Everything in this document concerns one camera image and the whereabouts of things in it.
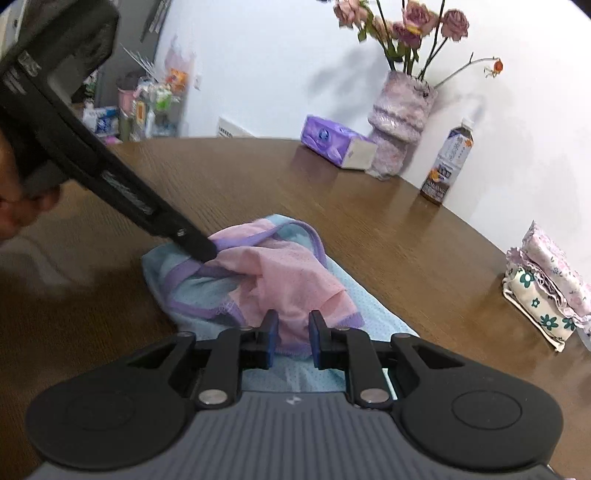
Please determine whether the white wall heater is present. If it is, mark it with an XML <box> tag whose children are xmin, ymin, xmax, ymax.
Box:
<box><xmin>217</xmin><ymin>116</ymin><xmax>254</xmax><ymax>139</ymax></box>

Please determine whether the pink tumbler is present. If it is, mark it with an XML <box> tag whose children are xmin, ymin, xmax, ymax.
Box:
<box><xmin>115</xmin><ymin>76</ymin><xmax>139</xmax><ymax>121</ymax></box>

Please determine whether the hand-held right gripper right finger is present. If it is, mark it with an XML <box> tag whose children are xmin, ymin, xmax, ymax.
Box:
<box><xmin>308</xmin><ymin>310</ymin><xmax>467</xmax><ymax>411</ymax></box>

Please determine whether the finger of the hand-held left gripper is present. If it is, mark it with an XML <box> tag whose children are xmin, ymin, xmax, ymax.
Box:
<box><xmin>145</xmin><ymin>210</ymin><xmax>219</xmax><ymax>265</ymax></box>

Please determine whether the folded white green-flowered cloth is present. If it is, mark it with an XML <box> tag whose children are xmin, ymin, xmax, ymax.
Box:
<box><xmin>502</xmin><ymin>264</ymin><xmax>578</xmax><ymax>353</ymax></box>

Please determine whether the cluttered storage shelf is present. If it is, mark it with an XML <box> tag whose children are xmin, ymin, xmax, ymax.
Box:
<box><xmin>69</xmin><ymin>32</ymin><xmax>192</xmax><ymax>145</ymax></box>

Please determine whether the person's left hand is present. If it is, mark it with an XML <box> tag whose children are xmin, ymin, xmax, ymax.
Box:
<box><xmin>0</xmin><ymin>131</ymin><xmax>63</xmax><ymax>244</ymax></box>

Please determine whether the pink fuzzy vase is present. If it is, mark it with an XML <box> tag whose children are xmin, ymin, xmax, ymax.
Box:
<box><xmin>367</xmin><ymin>70</ymin><xmax>438</xmax><ymax>179</ymax></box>

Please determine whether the pink and blue tank top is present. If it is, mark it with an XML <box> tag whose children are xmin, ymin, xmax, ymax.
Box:
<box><xmin>141</xmin><ymin>213</ymin><xmax>420</xmax><ymax>403</ymax></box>

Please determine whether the dried rose bouquet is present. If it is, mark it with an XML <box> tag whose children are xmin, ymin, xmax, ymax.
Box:
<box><xmin>332</xmin><ymin>0</ymin><xmax>504</xmax><ymax>88</ymax></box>

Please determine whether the plastic tea bottle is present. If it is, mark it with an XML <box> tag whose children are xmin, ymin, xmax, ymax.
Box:
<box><xmin>420</xmin><ymin>117</ymin><xmax>476</xmax><ymax>206</ymax></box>

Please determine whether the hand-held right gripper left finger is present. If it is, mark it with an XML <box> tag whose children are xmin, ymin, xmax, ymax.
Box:
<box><xmin>122</xmin><ymin>309</ymin><xmax>280</xmax><ymax>411</ymax></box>

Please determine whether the purple tissue pack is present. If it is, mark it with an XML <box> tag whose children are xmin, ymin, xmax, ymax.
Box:
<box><xmin>300</xmin><ymin>114</ymin><xmax>378</xmax><ymax>171</ymax></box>

